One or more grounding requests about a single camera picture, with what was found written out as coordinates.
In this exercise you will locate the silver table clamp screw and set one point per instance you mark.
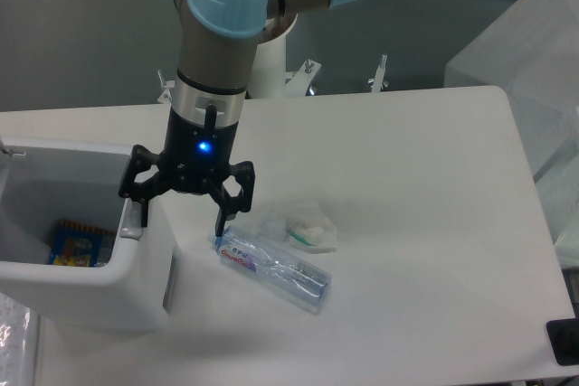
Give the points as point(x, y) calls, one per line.
point(378, 83)

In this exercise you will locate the white push-lid trash can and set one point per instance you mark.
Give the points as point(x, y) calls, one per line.
point(46, 180)

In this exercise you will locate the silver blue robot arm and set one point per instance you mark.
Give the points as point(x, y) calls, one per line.
point(218, 48)

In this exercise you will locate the black device at corner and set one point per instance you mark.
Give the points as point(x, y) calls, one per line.
point(563, 336)

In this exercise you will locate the colourful snack packet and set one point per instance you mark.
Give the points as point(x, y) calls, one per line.
point(76, 244)

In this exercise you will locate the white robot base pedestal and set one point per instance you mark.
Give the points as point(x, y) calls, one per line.
point(268, 78)

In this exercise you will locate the crumpled white tissue wrapper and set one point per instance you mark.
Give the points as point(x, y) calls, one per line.
point(300, 225)

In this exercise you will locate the crushed clear plastic bottle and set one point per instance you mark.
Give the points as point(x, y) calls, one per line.
point(294, 279)

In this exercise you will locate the clear plastic sheet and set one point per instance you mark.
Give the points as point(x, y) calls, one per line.
point(19, 334)

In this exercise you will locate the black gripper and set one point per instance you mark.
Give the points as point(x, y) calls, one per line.
point(194, 160)

